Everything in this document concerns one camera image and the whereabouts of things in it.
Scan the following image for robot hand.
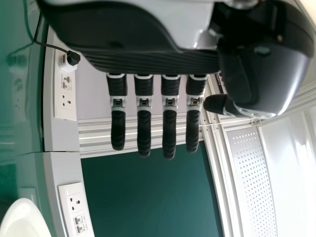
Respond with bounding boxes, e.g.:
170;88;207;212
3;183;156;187
37;0;316;160

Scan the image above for plate with brown leaf pattern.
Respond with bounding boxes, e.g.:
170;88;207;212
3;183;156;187
0;197;54;237

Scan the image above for black plug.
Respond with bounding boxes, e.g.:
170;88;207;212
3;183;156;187
65;50;81;68

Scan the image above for white socket strip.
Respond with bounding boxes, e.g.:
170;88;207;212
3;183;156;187
42;151;96;237
42;24;81;153

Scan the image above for black cable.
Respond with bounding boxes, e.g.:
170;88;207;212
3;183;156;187
34;13;70;54

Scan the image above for aluminium frame rail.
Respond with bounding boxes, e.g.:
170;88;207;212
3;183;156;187
78;115;206;158

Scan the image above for perforated cable duct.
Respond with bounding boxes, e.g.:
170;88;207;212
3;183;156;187
226;127;278;237

